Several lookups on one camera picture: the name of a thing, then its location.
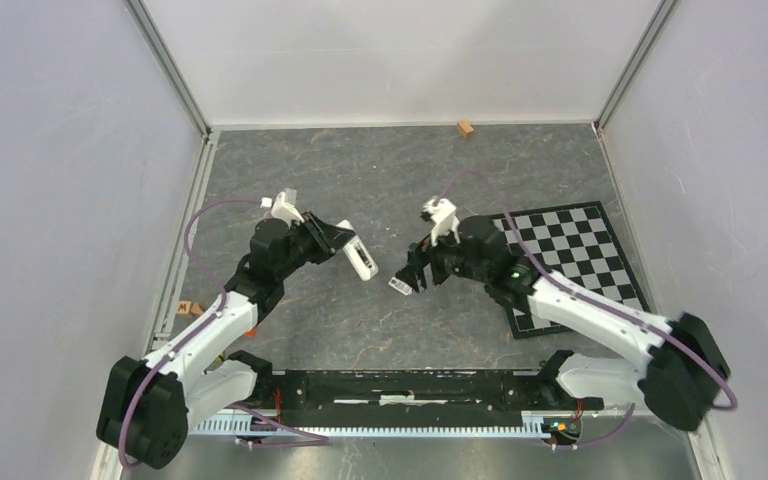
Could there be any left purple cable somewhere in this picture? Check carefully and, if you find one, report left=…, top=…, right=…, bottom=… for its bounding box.
left=117, top=197, right=332, bottom=468

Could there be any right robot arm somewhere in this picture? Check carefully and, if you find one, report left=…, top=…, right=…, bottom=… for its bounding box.
left=389, top=216, right=737, bottom=432

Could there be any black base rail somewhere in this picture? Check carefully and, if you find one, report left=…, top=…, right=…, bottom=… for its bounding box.
left=243, top=369, right=605, bottom=428

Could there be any white label sticker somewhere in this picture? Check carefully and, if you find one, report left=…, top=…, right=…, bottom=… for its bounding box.
left=388, top=277, right=413, bottom=296

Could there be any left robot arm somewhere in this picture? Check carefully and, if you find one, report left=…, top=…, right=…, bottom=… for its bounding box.
left=96, top=212, right=377, bottom=469

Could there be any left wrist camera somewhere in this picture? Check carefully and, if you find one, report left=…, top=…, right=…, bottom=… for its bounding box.
left=260, top=188, right=304, bottom=225

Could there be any slotted cable duct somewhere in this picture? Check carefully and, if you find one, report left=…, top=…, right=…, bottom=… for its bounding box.
left=188, top=413, right=551, bottom=439

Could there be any wooden letter block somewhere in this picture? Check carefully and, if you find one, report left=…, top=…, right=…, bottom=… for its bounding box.
left=176, top=300, right=199, bottom=316

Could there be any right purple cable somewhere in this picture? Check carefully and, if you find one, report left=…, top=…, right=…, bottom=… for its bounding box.
left=438, top=170, right=740, bottom=452

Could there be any purple cable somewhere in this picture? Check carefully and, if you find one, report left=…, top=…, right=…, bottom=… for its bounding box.
left=438, top=170, right=740, bottom=452
left=117, top=197, right=332, bottom=468

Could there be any black white chessboard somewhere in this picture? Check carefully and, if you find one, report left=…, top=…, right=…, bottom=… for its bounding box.
left=490, top=201, right=650, bottom=312

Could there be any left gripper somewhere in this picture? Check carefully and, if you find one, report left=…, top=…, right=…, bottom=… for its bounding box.
left=275, top=209, right=355, bottom=280

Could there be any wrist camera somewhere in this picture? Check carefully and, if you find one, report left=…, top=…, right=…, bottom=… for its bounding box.
left=260, top=188, right=304, bottom=225
left=420, top=196, right=461, bottom=247

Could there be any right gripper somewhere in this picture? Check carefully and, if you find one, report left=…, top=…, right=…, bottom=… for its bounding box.
left=396, top=217, right=489, bottom=293

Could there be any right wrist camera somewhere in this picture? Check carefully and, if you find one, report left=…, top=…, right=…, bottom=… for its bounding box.
left=420, top=196, right=461, bottom=247

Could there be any small wooden block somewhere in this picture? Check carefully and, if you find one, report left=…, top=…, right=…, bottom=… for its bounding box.
left=456, top=120, right=475, bottom=139

